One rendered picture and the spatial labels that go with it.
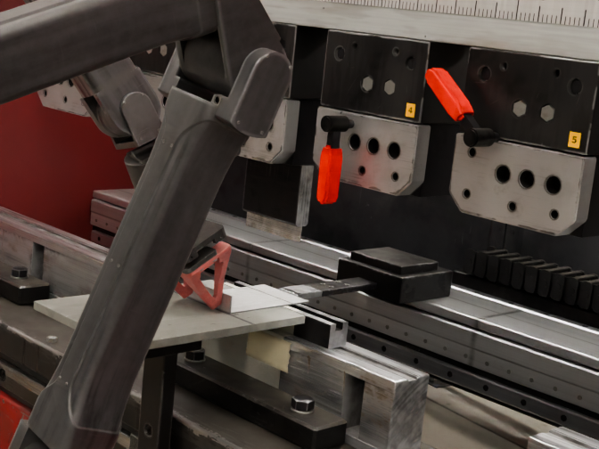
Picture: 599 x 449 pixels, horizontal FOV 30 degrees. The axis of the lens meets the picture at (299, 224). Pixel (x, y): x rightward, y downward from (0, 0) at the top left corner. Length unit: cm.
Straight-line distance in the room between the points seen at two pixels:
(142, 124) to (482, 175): 37
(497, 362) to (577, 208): 46
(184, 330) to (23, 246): 64
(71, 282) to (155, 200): 83
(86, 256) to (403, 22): 69
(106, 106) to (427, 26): 35
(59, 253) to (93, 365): 84
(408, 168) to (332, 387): 29
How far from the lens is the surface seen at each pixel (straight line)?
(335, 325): 132
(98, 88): 122
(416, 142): 117
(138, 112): 122
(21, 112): 215
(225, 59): 88
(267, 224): 140
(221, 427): 132
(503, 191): 111
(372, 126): 121
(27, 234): 182
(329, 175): 121
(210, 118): 89
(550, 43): 108
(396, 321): 158
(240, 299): 138
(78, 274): 171
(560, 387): 143
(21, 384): 164
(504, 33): 111
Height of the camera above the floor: 136
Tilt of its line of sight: 11 degrees down
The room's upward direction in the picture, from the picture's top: 6 degrees clockwise
